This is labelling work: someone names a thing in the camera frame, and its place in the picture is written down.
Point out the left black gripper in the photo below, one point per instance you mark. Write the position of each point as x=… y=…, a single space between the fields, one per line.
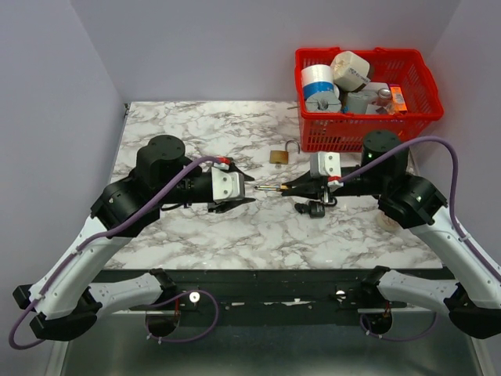
x=223 y=206

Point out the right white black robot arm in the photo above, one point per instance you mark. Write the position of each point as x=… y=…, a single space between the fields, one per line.
x=471 y=299

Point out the orange small box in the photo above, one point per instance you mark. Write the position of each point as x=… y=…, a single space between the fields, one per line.
x=398 y=100

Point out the white blue tape roll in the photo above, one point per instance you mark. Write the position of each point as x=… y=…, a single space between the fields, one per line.
x=316 y=78

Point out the red plastic basket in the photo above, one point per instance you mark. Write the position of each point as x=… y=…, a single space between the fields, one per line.
x=343 y=133

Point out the small metal can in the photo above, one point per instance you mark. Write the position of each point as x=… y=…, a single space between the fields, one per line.
x=384 y=94

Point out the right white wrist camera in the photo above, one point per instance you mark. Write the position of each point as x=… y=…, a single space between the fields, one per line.
x=325 y=164

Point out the large brass padlock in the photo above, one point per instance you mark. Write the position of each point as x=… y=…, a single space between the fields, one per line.
x=281 y=157

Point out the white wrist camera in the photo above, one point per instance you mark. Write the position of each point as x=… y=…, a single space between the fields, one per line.
x=227 y=186
x=325 y=164

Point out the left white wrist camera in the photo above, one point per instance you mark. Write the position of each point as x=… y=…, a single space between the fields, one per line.
x=227 y=186

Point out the beige paper roll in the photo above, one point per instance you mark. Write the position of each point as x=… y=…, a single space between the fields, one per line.
x=350 y=71

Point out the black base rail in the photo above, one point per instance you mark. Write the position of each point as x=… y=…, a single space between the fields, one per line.
x=270 y=297

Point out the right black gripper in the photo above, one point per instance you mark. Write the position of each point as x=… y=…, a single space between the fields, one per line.
x=309 y=187

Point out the white plastic bottle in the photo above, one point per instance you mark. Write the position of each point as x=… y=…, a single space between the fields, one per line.
x=386 y=223

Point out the grey box in basket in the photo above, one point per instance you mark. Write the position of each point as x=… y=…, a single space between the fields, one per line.
x=358 y=102

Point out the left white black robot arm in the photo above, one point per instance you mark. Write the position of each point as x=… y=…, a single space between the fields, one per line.
x=66 y=301

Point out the black padlock with keys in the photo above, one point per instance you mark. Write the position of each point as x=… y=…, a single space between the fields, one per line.
x=315 y=209

